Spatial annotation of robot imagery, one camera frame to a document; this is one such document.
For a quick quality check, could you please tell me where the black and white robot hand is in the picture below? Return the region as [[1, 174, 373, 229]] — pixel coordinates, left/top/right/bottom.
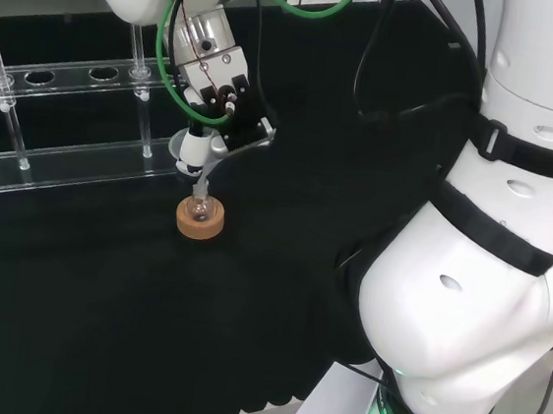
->
[[165, 40, 250, 182]]

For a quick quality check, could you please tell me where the clear plastic funnel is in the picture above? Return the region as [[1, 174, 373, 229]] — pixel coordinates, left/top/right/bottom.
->
[[163, 126, 217, 197]]

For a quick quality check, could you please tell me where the clear glass round-bottom flask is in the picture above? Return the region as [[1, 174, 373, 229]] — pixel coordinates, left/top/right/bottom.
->
[[183, 182, 218, 224]]

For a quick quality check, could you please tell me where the clear acrylic funnel stand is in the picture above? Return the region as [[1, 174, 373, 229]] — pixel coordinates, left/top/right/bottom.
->
[[0, 9, 212, 220]]

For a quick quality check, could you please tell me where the black bench cloth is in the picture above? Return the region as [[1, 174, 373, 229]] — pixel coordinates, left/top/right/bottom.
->
[[0, 0, 481, 414]]

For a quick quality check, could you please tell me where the green cable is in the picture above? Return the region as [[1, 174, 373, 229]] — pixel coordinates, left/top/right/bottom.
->
[[148, 0, 369, 141]]

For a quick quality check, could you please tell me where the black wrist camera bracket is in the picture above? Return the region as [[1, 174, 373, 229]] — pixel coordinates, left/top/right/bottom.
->
[[206, 69, 283, 161]]

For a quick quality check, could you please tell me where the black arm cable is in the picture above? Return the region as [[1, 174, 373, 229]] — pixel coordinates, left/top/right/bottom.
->
[[347, 0, 498, 137]]

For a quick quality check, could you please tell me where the brown cork ring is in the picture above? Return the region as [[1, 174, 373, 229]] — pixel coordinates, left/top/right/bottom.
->
[[172, 195, 229, 245]]

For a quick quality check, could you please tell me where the thin black base cable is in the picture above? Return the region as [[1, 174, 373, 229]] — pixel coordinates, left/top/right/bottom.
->
[[490, 328, 553, 414]]

